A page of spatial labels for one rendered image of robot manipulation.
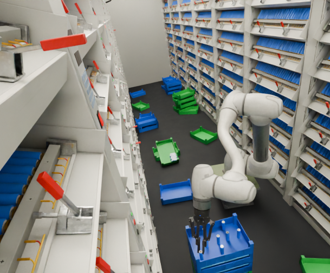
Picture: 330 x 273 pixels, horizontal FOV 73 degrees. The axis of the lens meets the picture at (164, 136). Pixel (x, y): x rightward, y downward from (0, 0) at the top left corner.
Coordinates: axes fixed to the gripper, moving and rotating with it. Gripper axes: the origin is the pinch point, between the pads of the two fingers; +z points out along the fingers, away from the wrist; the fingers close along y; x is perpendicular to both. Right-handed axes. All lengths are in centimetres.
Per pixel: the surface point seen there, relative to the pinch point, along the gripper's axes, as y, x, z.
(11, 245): 0, 90, -55
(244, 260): -20.6, -10.8, 9.9
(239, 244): -17.8, -14.1, 3.4
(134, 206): 18, 34, -32
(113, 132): 32, 26, -58
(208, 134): 32, -191, -35
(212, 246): -4.0, -9.6, 5.6
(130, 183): 26, 25, -37
